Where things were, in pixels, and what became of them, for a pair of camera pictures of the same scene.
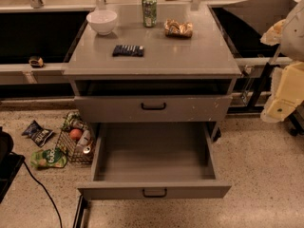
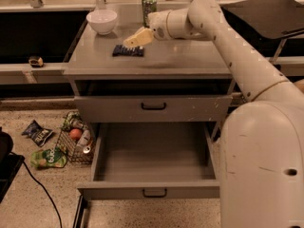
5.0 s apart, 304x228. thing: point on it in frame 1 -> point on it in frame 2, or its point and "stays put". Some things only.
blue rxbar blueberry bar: [127, 50] stays put
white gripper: [294, 35] -> [158, 25]
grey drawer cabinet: [158, 94] stays put
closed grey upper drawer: [157, 108] stays put
